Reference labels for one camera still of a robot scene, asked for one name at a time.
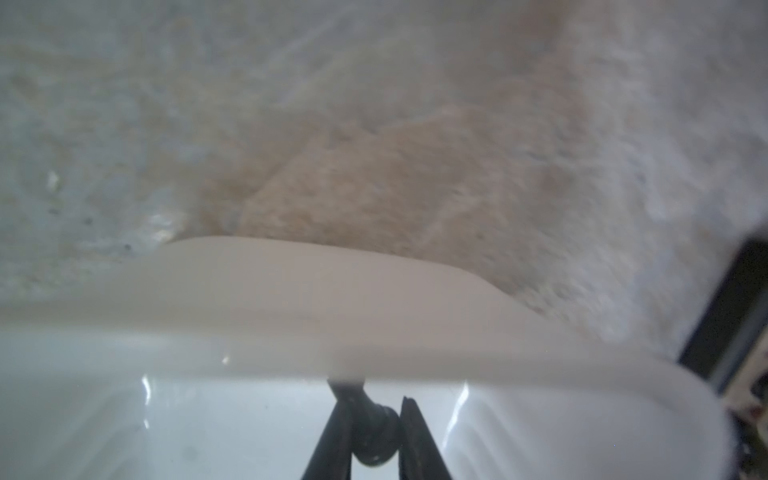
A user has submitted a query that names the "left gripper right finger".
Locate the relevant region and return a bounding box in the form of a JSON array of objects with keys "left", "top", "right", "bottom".
[{"left": 398, "top": 397, "right": 452, "bottom": 480}]

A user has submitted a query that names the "folding chess board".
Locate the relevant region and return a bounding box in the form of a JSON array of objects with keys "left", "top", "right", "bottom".
[{"left": 678, "top": 238, "right": 767, "bottom": 424}]

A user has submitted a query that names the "white plastic tray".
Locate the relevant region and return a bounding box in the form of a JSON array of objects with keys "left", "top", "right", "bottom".
[{"left": 1, "top": 237, "right": 735, "bottom": 479}]

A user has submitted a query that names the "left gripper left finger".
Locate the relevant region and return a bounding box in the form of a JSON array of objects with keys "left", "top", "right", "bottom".
[{"left": 301, "top": 401, "right": 354, "bottom": 480}]

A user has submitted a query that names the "black chess piece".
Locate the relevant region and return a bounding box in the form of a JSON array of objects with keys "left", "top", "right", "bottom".
[{"left": 329, "top": 381, "right": 401, "bottom": 467}]

